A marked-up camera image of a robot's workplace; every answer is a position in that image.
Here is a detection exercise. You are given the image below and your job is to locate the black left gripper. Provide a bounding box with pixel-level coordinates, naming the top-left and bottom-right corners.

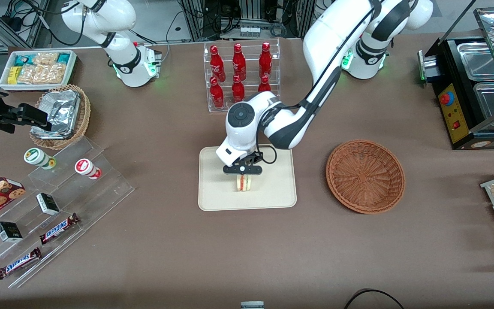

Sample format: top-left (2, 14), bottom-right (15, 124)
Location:
top-left (223, 152), bottom-right (263, 183)

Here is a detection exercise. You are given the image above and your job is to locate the clear rice cracker bag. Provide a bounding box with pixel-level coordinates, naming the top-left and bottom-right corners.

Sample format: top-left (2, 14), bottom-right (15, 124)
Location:
top-left (33, 52), bottom-right (59, 66)
top-left (17, 64), bottom-right (67, 85)

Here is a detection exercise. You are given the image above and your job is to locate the clear acrylic bottle rack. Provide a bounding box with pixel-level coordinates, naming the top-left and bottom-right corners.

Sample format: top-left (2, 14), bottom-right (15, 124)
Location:
top-left (203, 39), bottom-right (281, 113)

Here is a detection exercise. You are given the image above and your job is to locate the cream plastic tray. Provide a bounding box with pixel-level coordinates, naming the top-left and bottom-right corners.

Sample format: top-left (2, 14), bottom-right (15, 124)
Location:
top-left (198, 146), bottom-right (298, 212)

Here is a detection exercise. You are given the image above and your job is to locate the red-label yogurt cup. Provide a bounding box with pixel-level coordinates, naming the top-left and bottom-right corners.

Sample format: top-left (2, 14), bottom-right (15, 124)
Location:
top-left (74, 158), bottom-right (102, 180)

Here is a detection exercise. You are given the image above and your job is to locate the light wicker basket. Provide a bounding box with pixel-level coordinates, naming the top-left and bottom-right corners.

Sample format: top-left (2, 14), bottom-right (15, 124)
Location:
top-left (29, 84), bottom-right (91, 150)

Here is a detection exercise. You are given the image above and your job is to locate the green-label yogurt cup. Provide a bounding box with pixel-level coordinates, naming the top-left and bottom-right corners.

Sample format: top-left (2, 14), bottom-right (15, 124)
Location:
top-left (24, 147), bottom-right (57, 170)

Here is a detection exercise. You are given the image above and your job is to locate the black hot dog machine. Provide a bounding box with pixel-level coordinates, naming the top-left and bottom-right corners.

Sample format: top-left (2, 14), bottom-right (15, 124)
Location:
top-left (417, 7), bottom-right (494, 151)

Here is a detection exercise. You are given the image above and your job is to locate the small black box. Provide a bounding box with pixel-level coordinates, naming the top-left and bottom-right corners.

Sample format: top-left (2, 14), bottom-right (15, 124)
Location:
top-left (36, 193), bottom-right (60, 216)
top-left (0, 221), bottom-right (24, 243)

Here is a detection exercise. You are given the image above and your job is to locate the triangular sandwich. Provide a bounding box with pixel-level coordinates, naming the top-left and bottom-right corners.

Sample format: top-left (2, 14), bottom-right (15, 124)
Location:
top-left (235, 174), bottom-right (254, 192)

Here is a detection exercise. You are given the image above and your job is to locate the clear acrylic stepped shelf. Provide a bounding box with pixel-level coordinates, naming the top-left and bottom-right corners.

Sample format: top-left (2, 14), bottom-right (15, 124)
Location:
top-left (0, 136), bottom-right (136, 289)

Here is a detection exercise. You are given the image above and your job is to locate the brown wicker basket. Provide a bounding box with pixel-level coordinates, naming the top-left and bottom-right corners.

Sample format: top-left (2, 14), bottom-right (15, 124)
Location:
top-left (326, 139), bottom-right (406, 214)

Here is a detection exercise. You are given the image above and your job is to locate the aluminium foil container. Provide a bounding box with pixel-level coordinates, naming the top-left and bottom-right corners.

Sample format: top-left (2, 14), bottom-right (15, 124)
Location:
top-left (31, 90), bottom-right (81, 139)

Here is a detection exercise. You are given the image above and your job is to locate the white snack tray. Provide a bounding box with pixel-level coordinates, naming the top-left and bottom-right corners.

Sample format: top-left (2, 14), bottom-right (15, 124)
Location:
top-left (0, 50), bottom-right (78, 92)

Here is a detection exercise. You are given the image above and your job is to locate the black cable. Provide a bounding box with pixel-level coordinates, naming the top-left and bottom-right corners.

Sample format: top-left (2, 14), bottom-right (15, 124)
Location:
top-left (343, 288), bottom-right (407, 309)

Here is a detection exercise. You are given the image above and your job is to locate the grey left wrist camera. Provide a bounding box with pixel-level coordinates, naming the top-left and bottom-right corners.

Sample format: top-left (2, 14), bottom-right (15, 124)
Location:
top-left (216, 145), bottom-right (248, 167)

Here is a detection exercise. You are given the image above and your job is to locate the Snickers bar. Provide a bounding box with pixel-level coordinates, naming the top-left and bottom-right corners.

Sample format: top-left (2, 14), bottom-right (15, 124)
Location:
top-left (39, 213), bottom-right (80, 245)
top-left (0, 247), bottom-right (42, 280)

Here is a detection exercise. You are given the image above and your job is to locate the aluminium frame rack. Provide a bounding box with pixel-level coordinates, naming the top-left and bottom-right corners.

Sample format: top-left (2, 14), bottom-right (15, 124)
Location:
top-left (178, 0), bottom-right (317, 42)

